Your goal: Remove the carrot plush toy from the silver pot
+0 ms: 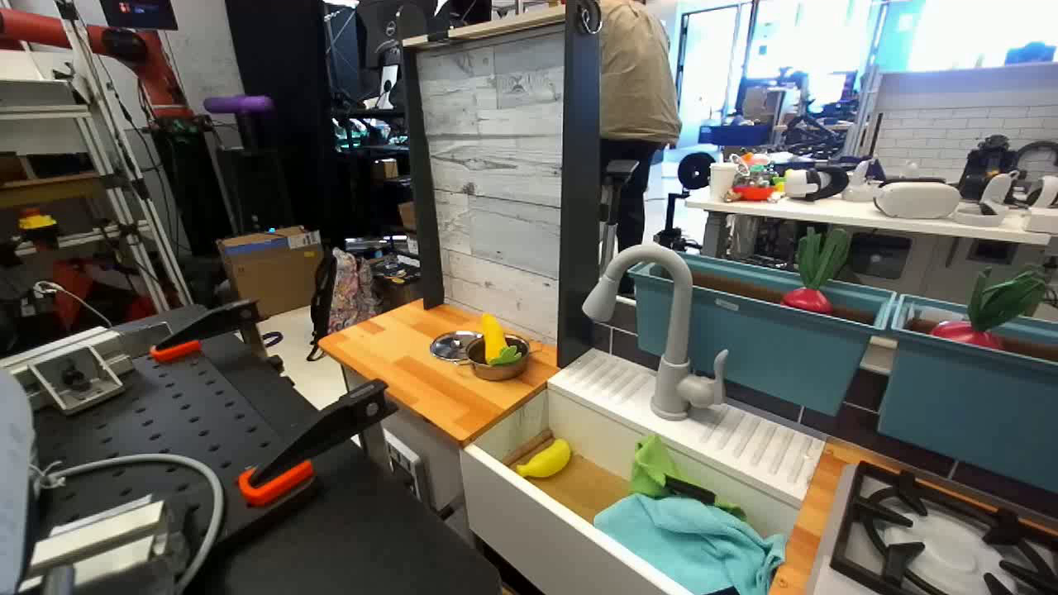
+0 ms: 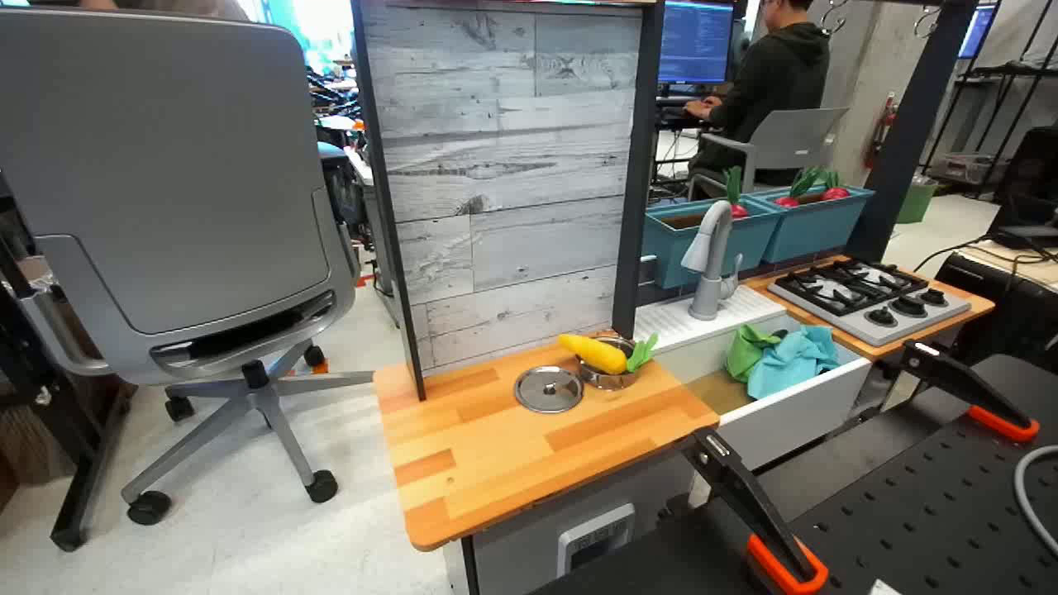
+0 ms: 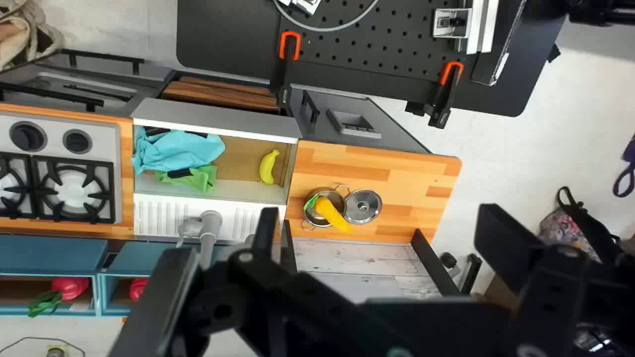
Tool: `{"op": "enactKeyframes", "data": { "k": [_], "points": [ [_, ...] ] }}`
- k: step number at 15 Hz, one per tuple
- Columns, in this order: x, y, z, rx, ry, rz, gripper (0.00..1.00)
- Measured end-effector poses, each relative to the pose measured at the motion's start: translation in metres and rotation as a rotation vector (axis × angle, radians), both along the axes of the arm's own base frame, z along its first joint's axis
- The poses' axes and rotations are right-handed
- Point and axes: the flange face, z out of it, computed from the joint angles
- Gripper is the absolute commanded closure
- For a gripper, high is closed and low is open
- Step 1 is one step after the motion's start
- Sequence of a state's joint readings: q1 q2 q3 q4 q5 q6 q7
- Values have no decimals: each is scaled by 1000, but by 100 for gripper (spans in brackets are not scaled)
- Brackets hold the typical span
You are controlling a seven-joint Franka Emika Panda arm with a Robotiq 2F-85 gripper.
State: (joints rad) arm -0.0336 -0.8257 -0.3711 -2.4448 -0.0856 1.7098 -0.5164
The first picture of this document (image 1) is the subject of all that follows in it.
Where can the white shelf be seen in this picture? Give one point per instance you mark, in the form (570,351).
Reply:
(860,217)

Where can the white sink with drainboard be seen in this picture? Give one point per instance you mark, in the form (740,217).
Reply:
(532,531)

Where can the person in tan jacket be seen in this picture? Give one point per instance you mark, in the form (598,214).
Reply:
(632,88)

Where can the red radish plush toy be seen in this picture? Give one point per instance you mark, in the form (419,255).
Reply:
(998,303)
(822,265)

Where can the silver pot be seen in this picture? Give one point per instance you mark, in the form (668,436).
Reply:
(497,372)

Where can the green cloth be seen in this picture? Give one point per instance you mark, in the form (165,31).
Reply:
(652,468)

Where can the cardboard box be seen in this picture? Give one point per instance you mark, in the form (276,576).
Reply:
(269,270)

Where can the gray faucet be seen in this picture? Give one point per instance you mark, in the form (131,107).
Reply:
(675,332)

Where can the white cup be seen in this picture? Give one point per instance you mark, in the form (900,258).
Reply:
(721,179)

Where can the wooden countertop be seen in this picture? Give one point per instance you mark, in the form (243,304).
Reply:
(419,382)

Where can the silver pot lid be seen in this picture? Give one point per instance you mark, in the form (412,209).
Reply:
(447,344)

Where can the orange carrot plush toy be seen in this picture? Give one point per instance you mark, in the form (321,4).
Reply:
(493,334)

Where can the black stove grate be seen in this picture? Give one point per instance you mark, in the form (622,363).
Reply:
(936,540)

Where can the teal planter box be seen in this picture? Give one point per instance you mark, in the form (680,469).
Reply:
(969,408)
(749,343)

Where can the black sponge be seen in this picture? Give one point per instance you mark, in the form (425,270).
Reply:
(688,491)

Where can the teal cloth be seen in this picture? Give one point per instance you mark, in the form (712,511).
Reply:
(688,540)

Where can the silver metal plate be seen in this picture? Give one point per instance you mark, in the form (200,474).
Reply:
(73,382)

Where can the patterned bag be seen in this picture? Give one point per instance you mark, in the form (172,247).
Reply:
(344,291)

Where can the red bowl with toys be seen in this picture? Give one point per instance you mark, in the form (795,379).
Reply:
(753,185)

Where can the yellow banana toy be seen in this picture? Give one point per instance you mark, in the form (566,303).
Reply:
(547,462)

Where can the silver metal bracket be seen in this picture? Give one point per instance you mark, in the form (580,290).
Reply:
(102,540)

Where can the black perforated table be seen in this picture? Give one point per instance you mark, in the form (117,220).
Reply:
(167,419)

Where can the whitewashed backsplash panel black frame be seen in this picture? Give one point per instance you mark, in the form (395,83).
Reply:
(497,167)

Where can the purple cylinder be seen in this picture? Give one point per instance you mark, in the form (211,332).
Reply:
(237,102)

